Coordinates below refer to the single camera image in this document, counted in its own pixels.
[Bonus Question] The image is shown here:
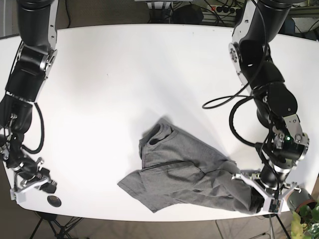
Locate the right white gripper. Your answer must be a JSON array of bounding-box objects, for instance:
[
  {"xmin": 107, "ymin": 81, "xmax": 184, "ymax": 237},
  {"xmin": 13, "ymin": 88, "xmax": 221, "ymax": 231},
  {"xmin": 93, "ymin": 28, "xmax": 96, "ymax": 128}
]
[{"xmin": 10, "ymin": 157, "xmax": 57, "ymax": 203}]

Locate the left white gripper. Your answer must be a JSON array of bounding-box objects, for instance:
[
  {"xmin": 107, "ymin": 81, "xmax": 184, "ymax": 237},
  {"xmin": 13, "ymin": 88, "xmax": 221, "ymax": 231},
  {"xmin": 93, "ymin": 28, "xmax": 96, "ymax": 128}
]
[{"xmin": 231, "ymin": 171, "xmax": 301, "ymax": 214}]

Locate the grey T-shirt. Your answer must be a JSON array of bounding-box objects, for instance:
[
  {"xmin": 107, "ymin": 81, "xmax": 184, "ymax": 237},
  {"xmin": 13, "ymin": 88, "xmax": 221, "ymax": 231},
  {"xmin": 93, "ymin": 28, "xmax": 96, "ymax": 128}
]
[{"xmin": 118, "ymin": 119, "xmax": 253, "ymax": 215}]

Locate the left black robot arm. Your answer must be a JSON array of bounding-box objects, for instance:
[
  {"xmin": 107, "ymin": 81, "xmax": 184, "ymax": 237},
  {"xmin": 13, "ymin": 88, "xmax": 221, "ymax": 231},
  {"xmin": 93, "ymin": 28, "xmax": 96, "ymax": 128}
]
[{"xmin": 229, "ymin": 0, "xmax": 310, "ymax": 214}]

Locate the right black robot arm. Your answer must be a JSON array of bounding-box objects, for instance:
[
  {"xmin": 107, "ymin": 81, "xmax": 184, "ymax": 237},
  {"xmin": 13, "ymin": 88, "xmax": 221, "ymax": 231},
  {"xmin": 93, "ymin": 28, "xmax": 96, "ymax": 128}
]
[{"xmin": 0, "ymin": 0, "xmax": 58, "ymax": 204}]

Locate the black table grommet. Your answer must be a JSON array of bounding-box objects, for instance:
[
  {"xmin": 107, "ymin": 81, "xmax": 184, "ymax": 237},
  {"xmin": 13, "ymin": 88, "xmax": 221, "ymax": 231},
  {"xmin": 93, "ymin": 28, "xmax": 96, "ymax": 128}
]
[{"xmin": 47, "ymin": 195, "xmax": 62, "ymax": 208}]

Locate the grey plant pot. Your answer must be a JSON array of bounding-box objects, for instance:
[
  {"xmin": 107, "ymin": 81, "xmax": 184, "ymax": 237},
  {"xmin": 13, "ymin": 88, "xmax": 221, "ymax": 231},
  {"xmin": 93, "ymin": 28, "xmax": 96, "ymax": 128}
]
[{"xmin": 287, "ymin": 188, "xmax": 317, "ymax": 213}]

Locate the green potted plant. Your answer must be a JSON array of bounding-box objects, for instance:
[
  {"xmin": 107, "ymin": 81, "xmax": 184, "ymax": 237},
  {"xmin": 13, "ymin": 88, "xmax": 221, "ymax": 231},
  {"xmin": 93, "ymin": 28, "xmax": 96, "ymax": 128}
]
[{"xmin": 291, "ymin": 201, "xmax": 319, "ymax": 239}]

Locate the white power strip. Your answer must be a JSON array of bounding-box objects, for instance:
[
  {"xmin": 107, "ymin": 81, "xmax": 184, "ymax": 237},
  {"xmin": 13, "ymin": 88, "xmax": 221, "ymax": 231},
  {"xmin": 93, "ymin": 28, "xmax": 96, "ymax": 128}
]
[{"xmin": 210, "ymin": 5, "xmax": 241, "ymax": 15}]

